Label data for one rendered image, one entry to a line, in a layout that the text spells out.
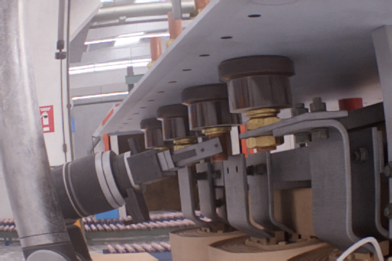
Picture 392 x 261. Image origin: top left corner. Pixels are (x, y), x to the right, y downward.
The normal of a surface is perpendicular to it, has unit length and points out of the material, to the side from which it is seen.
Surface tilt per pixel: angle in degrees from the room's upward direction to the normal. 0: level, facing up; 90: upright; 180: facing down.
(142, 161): 90
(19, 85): 81
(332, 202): 90
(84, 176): 76
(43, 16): 90
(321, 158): 90
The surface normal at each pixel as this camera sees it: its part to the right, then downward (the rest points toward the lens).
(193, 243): -0.73, 0.03
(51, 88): 0.20, -0.08
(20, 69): 0.55, -0.27
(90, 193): -0.07, 0.18
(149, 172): -0.15, -0.05
